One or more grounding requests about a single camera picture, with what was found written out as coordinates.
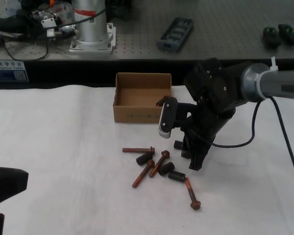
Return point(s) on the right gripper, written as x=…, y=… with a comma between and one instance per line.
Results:
x=205, y=122

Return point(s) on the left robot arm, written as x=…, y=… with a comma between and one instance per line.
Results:
x=5, y=186

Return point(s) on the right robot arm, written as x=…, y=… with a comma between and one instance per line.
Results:
x=272, y=84

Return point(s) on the open cardboard box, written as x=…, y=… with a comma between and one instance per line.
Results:
x=137, y=107

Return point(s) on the black cylindrical sleeve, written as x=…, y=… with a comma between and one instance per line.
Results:
x=143, y=159
x=176, y=176
x=178, y=144
x=166, y=168

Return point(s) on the copper flanged bolt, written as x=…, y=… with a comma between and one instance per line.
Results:
x=191, y=193
x=159, y=164
x=143, y=174
x=137, y=149

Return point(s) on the white zip tie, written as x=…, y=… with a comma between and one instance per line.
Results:
x=274, y=64

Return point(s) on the grey screwdriver bit case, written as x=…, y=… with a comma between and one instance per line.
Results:
x=176, y=33

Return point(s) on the black part with green spot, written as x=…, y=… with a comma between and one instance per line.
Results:
x=272, y=36
x=288, y=33

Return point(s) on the silver-white machine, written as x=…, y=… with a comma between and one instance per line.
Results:
x=91, y=27

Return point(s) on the blue label plate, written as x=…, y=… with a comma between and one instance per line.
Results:
x=8, y=71

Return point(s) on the white metal bracket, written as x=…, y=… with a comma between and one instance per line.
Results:
x=49, y=25

